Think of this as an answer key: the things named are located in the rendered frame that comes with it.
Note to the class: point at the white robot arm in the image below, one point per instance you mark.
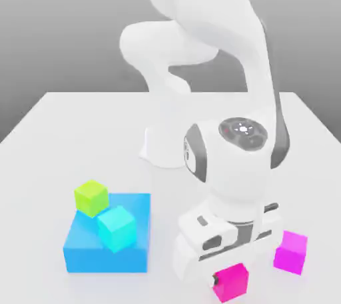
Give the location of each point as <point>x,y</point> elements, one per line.
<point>234,170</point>

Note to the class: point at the small cyan cube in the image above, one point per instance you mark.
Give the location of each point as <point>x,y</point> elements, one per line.
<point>117,229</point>

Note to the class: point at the small lime green cube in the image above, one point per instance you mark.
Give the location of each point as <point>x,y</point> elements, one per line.
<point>90,198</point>

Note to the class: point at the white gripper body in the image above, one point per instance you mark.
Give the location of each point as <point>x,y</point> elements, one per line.
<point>191,266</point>

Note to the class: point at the small magenta cube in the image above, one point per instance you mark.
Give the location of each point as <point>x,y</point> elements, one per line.
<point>290,254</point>

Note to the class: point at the small pink cube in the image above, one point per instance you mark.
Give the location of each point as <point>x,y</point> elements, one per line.
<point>231,284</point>

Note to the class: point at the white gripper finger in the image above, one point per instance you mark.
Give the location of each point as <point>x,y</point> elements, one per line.
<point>215,280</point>

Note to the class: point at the large blue box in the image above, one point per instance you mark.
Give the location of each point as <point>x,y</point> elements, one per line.
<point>106,260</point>

